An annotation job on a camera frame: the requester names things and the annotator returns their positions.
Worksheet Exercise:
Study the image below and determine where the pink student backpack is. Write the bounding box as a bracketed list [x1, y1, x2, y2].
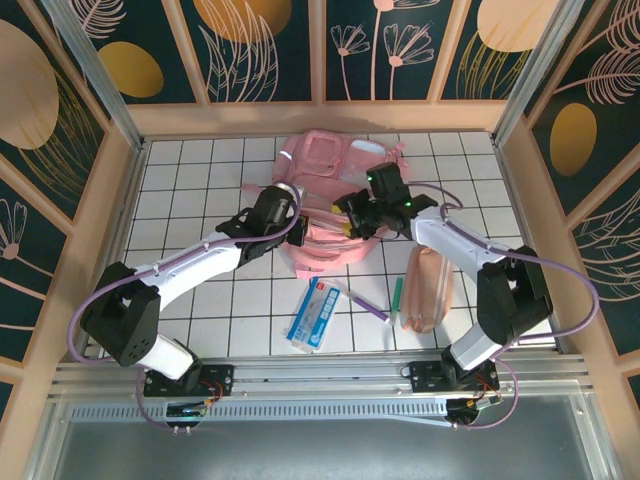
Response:
[242, 128, 412, 281]

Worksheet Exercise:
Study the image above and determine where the purple pen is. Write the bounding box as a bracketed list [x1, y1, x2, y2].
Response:
[332, 279, 394, 326]

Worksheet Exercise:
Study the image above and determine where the peach zip pencil case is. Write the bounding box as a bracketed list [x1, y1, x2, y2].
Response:
[399, 247, 455, 335]

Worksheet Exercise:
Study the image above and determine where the blue white ruler set packet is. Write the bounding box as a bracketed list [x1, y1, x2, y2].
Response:
[282, 276, 344, 352]

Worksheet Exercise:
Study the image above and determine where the green marker pen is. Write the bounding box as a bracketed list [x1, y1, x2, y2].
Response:
[389, 276, 405, 329]

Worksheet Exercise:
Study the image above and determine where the grey metal sheet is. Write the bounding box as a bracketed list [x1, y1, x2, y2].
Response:
[27, 394, 619, 480]

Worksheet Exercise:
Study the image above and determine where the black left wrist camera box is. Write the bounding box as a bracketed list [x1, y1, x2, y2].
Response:
[253, 184, 297, 227]

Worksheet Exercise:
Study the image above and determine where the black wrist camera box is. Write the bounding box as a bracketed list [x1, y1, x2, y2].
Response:
[253, 184, 297, 227]
[366, 162, 407, 202]

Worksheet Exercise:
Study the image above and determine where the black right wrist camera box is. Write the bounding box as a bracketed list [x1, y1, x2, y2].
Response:
[366, 162, 407, 202]

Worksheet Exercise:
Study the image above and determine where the aluminium side rail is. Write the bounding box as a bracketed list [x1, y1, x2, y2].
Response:
[77, 139, 149, 362]
[491, 134, 574, 356]

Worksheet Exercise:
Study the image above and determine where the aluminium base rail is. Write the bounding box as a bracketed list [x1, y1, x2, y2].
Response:
[49, 353, 596, 401]

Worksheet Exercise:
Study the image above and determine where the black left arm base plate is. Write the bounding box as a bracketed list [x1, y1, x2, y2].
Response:
[143, 363, 236, 399]

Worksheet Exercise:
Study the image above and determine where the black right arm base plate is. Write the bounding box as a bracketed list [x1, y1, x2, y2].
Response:
[409, 360, 501, 396]

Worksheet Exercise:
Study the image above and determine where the slotted grey cable duct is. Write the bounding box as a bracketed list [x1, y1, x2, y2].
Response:
[69, 403, 451, 427]

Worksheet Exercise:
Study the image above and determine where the small wired circuit board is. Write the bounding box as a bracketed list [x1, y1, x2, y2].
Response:
[444, 392, 504, 431]
[164, 397, 224, 436]

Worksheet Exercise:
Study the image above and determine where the aluminium frame post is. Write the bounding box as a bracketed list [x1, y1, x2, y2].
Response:
[491, 0, 586, 146]
[39, 0, 146, 151]

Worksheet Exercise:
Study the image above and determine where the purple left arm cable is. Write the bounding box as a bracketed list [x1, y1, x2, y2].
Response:
[68, 185, 304, 435]

